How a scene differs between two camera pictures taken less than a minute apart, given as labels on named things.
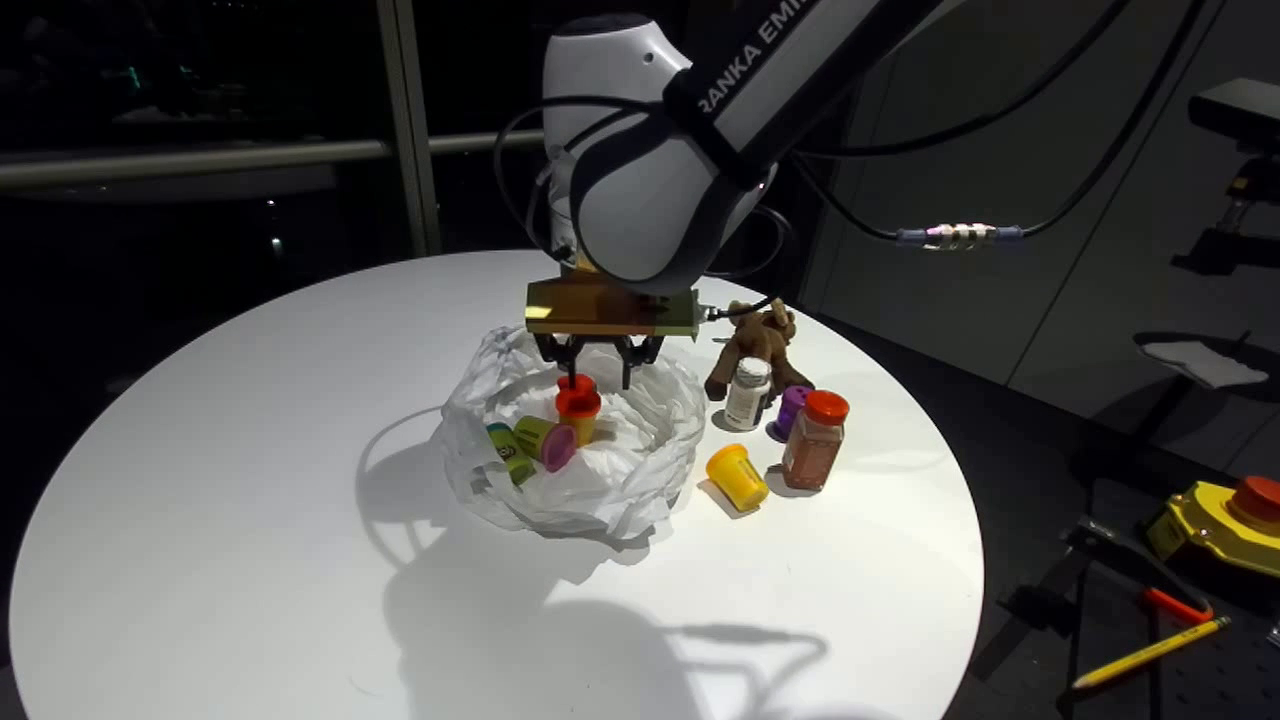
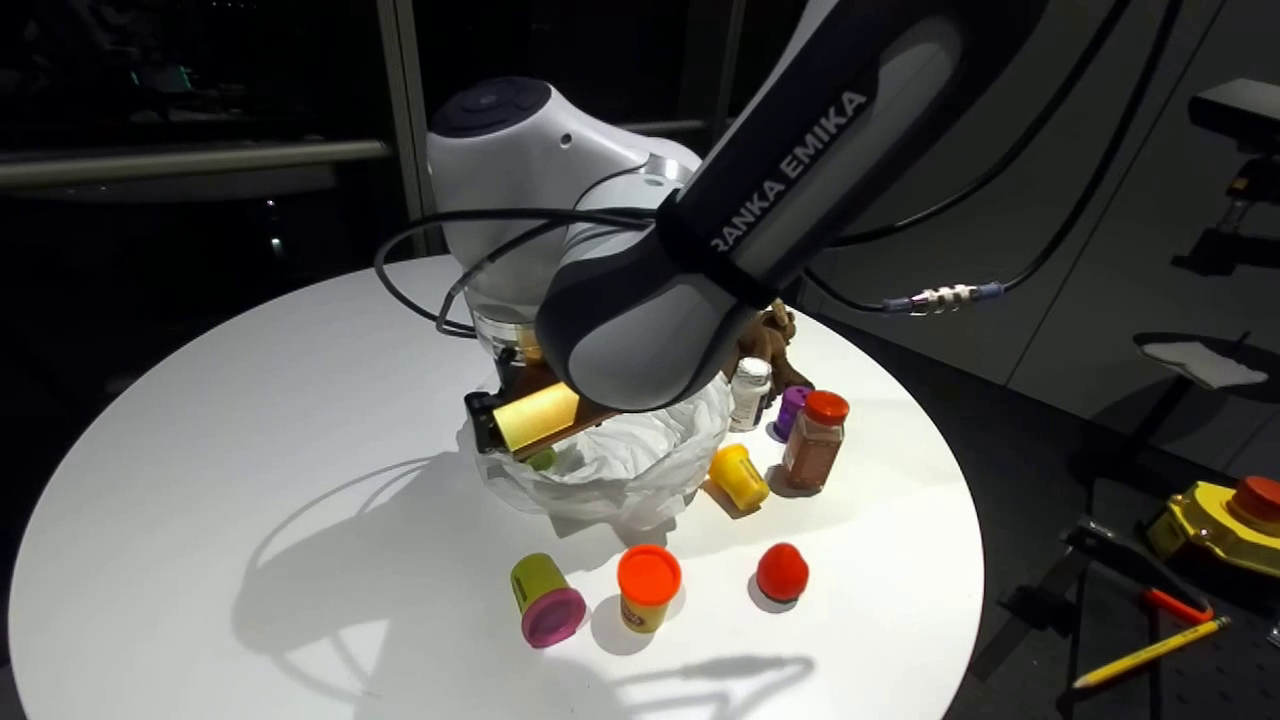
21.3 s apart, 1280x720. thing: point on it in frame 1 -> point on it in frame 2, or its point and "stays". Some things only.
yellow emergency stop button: (1233, 520) stays
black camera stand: (1245, 118) stays
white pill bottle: (755, 379) stays
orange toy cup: (588, 430) -> (644, 580)
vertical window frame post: (413, 124) stays
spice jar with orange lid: (812, 441) stays
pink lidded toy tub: (559, 447) -> (549, 611)
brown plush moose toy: (763, 330) stays
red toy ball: (576, 397) -> (783, 572)
